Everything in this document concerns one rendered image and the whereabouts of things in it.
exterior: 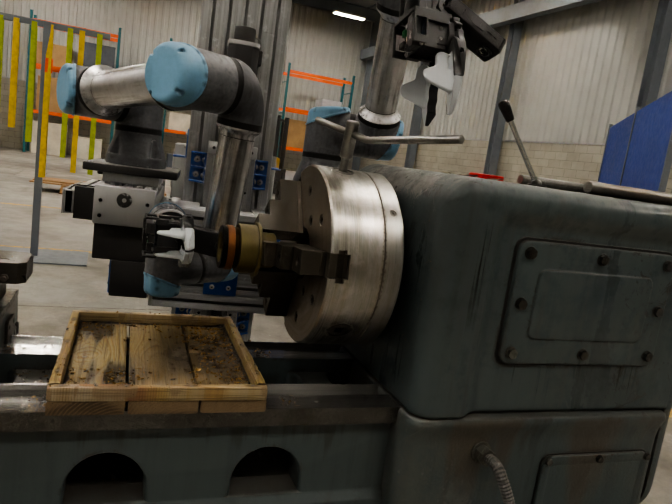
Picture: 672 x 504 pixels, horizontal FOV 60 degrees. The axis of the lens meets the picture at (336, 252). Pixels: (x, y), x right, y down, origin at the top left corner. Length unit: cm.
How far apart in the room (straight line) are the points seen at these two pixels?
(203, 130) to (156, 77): 59
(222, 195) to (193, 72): 27
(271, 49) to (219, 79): 63
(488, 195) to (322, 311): 31
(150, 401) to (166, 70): 60
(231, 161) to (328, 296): 46
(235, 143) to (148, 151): 37
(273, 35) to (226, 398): 117
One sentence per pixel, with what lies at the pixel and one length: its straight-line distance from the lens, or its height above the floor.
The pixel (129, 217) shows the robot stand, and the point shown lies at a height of 105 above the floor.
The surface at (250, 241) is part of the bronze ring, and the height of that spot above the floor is 110.
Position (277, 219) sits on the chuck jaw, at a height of 113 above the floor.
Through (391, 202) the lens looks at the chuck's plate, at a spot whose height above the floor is 120.
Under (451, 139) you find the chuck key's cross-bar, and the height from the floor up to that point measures 130.
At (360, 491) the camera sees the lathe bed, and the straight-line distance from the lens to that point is 106.
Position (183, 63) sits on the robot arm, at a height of 138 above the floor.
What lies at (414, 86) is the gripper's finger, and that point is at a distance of 95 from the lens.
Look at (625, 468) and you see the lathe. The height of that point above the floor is 75.
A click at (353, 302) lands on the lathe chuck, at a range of 92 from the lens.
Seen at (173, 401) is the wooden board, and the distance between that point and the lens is 88.
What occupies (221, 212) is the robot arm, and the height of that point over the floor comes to 111.
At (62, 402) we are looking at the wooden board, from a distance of 88.
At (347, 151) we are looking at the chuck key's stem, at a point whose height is 127.
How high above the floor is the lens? 125
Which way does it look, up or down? 9 degrees down
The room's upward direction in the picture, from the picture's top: 8 degrees clockwise
